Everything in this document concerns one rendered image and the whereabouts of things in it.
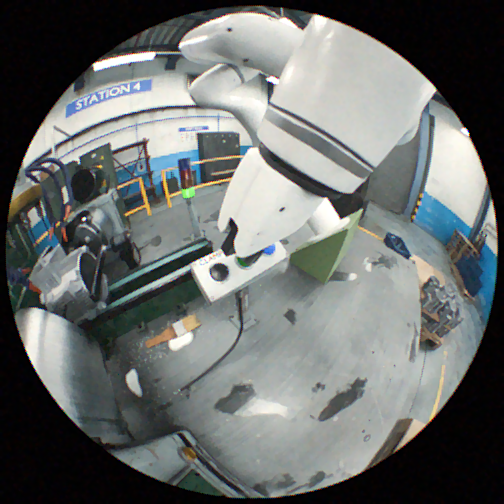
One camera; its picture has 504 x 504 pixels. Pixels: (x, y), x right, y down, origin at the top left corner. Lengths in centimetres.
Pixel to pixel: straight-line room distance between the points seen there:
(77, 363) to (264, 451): 42
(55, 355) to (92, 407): 9
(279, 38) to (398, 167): 647
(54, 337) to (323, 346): 61
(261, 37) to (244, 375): 59
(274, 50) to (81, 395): 48
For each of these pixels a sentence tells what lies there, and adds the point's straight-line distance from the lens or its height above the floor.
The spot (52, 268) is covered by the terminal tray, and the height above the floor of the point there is 113.
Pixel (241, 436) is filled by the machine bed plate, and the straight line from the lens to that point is 46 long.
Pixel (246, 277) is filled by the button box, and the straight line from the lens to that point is 24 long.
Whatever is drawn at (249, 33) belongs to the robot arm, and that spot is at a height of 138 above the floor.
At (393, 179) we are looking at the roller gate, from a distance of 658.
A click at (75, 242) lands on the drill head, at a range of 74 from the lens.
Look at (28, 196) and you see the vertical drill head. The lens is 50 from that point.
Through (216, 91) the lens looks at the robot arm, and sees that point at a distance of 49.
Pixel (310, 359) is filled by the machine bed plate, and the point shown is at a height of 80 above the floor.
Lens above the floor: 124
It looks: 39 degrees down
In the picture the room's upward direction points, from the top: straight up
